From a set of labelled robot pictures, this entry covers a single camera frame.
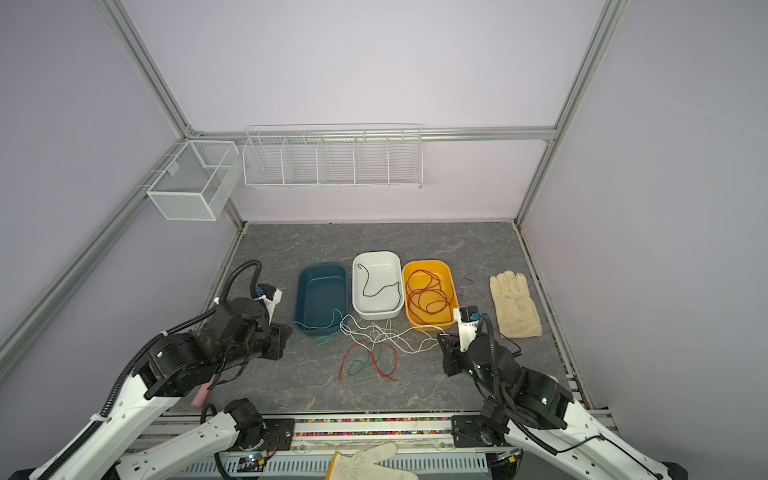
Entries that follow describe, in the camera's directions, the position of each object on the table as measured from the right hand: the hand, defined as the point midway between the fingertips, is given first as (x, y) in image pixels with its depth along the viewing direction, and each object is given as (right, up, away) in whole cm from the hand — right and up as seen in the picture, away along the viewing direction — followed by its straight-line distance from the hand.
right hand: (441, 338), depth 70 cm
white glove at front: (-18, -30, 0) cm, 35 cm away
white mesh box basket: (-76, +43, +27) cm, 91 cm away
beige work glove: (+28, +1, +26) cm, 38 cm away
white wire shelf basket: (-31, +52, +29) cm, 68 cm away
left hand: (-35, +1, -3) cm, 35 cm away
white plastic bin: (-17, +9, +32) cm, 38 cm away
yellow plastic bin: (+6, +14, +30) cm, 34 cm away
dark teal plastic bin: (-35, +5, +27) cm, 45 cm away
